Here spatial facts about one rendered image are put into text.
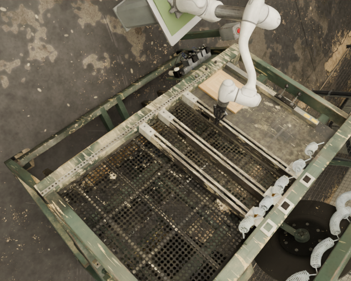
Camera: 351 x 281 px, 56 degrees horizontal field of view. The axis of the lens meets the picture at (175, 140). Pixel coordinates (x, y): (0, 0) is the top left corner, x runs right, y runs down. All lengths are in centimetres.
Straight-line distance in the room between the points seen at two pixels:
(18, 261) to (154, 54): 241
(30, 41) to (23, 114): 61
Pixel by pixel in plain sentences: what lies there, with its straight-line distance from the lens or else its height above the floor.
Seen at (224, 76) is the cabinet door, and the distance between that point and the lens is 304.
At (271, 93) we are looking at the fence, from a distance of 299.
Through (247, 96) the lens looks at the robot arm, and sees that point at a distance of 231.
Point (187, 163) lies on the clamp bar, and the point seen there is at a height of 129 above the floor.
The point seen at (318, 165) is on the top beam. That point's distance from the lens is 261.
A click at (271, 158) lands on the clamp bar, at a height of 164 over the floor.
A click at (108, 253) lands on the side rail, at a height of 137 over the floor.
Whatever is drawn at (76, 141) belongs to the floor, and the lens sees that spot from 331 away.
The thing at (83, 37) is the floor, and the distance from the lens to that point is 330.
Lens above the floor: 297
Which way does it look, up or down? 48 degrees down
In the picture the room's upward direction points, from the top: 105 degrees clockwise
